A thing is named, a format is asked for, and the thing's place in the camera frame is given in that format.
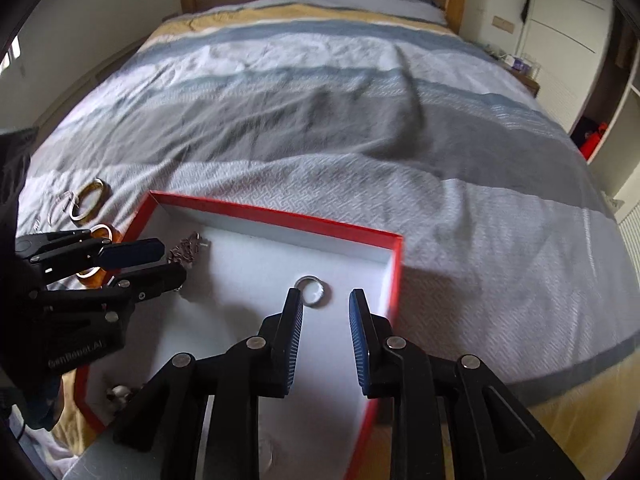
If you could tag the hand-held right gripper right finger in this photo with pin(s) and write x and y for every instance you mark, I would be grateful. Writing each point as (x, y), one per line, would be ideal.
(357, 340)

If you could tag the dark brown translucent bangle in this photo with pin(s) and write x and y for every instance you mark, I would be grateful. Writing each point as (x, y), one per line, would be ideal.
(97, 204)

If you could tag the amber bangle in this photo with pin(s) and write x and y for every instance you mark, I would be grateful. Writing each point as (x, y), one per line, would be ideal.
(116, 235)

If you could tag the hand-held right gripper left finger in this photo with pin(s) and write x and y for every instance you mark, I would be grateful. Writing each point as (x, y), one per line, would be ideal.
(295, 340)

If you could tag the small silver jewelry piece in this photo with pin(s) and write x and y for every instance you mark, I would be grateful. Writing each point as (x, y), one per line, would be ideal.
(120, 391)

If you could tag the white wardrobe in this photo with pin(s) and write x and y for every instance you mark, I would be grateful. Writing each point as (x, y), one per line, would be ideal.
(565, 10)

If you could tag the beige wall switch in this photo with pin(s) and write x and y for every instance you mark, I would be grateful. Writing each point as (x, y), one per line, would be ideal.
(502, 24)

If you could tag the wooden nightstand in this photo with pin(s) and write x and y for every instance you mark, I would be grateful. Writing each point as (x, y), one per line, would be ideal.
(525, 80)

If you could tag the window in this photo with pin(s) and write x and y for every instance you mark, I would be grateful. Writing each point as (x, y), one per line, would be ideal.
(10, 55)

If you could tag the striped pillow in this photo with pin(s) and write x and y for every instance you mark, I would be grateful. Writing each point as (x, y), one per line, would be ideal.
(395, 4)

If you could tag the red bag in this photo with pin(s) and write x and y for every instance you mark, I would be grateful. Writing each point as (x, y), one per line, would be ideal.
(592, 142)

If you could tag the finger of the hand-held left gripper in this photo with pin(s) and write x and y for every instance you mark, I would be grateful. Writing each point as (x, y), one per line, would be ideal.
(155, 279)
(132, 253)

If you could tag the bed with striped duvet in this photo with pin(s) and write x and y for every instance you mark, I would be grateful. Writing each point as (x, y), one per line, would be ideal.
(325, 135)

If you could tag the red jewelry box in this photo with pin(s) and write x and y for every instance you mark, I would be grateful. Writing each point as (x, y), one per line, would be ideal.
(250, 270)

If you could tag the purple box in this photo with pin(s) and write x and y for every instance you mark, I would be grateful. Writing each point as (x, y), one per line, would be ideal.
(522, 65)

